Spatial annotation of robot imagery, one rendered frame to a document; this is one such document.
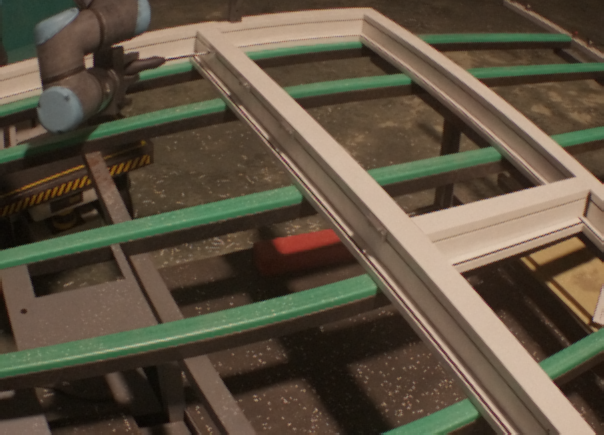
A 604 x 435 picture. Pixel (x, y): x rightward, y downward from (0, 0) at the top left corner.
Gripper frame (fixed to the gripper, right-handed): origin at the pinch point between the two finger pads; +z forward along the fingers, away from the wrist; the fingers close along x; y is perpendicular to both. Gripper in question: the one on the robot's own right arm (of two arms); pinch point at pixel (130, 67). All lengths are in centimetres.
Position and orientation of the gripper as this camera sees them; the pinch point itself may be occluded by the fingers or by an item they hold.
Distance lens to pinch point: 161.7
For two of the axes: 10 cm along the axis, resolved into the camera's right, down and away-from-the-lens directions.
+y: 9.7, 0.4, -2.3
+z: 2.3, -3.7, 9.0
